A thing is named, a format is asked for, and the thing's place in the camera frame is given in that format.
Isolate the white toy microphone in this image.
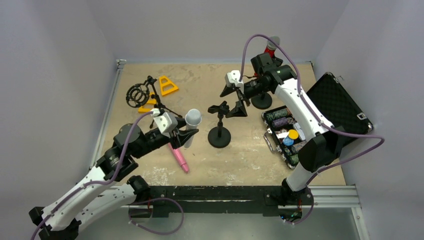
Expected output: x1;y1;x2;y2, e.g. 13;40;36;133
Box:
184;108;202;130

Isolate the playing card deck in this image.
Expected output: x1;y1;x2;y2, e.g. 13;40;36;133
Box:
293;122;303;133

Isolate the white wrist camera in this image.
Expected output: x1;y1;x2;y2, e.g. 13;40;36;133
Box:
225;70;245;93
151;108;178;135

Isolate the black tripod shock-mount stand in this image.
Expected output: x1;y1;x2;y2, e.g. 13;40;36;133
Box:
125;75;183;118

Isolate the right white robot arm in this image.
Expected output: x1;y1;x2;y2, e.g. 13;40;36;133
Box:
220;53;345;206

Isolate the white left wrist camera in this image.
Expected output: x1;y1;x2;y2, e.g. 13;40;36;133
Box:
151;108;178;135

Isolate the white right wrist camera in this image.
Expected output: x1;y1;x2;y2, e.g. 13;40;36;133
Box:
225;70;245;93

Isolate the yellow bracket at back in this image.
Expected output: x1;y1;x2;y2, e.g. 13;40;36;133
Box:
159;75;179;97

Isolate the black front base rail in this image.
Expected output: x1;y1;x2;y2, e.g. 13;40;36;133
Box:
132;185;314;220

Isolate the yellow bracket near tripod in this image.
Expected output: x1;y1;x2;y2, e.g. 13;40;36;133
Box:
137;93;157;114

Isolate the yellow poker chip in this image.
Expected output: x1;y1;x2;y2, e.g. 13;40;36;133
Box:
287;129;299;140

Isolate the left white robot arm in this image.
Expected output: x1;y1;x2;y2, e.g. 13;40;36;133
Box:
29;111;199;240

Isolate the blue poker chip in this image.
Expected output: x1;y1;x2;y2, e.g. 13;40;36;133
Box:
282;136;294;146

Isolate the black round-base mic stand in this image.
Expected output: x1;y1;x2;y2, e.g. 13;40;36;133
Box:
250;56;284;111

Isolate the pink toy microphone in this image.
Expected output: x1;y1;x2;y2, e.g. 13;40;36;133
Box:
168;143;190;174

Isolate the red glitter microphone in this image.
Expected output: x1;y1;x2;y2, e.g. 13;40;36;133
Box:
264;36;280;58

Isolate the black poker chip case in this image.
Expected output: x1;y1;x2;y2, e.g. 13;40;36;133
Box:
261;72;374;169

